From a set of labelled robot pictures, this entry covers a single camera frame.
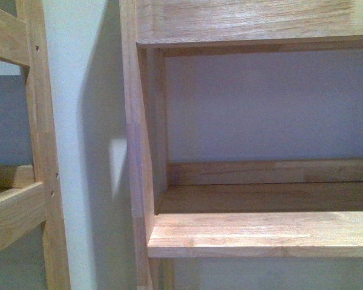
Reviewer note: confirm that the right wooden shelf unit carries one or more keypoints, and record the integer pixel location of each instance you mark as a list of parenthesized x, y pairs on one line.
[(245, 142)]

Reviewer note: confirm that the wooden shelf unit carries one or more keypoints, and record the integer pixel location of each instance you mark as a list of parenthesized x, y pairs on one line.
[(30, 191), (245, 142)]

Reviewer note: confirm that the left wooden shelf unit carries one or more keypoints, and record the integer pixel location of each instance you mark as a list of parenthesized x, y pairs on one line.
[(30, 191)]

